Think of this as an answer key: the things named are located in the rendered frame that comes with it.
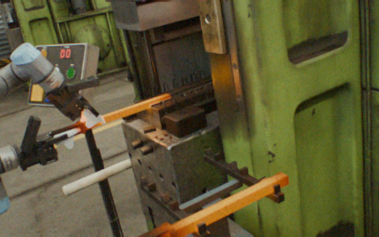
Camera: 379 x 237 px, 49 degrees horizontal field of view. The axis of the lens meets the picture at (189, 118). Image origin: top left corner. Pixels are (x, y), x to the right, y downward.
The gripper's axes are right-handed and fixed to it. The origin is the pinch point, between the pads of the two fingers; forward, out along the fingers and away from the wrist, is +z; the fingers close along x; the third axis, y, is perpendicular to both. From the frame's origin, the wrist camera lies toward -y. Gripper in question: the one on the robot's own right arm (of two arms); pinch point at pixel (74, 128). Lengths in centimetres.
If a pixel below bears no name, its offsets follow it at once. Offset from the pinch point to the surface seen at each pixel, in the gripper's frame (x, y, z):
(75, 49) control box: -47, -18, 21
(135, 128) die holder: -3.4, 8.8, 22.3
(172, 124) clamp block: 16.1, 4.6, 27.7
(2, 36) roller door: -799, 38, 106
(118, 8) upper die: -6.9, -33.9, 27.3
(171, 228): 65, 5, -2
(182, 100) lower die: 7.1, 1.0, 38.4
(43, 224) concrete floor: -128, 100, -6
